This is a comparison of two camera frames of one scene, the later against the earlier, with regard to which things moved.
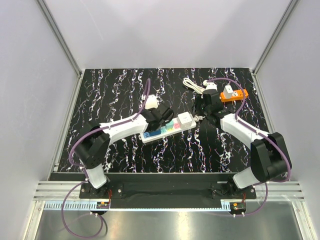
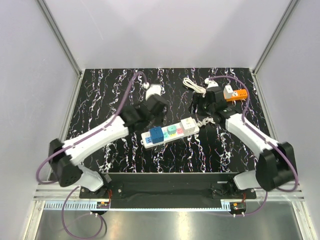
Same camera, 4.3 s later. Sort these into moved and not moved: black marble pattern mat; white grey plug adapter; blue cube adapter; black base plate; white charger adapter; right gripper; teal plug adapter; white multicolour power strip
Moved: white multicolour power strip; white grey plug adapter; teal plug adapter; blue cube adapter
Not moved: white charger adapter; black marble pattern mat; right gripper; black base plate
